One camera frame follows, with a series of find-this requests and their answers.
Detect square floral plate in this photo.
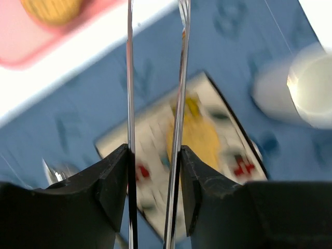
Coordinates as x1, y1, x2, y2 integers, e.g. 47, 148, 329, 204
93, 71, 268, 241

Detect metal tongs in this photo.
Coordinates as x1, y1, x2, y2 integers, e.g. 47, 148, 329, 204
126, 1, 191, 248

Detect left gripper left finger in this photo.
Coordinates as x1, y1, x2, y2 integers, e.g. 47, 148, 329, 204
1, 144, 129, 248

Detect small round muffin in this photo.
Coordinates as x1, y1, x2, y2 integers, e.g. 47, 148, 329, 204
21, 0, 83, 26

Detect bread slice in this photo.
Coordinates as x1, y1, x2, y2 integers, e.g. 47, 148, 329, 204
165, 114, 221, 177

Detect blue letter placemat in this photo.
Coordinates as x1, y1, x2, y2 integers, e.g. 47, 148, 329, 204
0, 0, 332, 249

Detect pink tray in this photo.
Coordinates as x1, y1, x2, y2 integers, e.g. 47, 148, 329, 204
1, 1, 124, 68

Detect white mug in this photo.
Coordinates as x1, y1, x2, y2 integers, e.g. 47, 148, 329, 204
251, 43, 331, 129

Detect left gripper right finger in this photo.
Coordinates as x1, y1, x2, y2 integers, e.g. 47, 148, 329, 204
181, 146, 331, 248

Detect spoon with patterned handle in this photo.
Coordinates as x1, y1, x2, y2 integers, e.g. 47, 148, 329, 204
42, 159, 80, 185

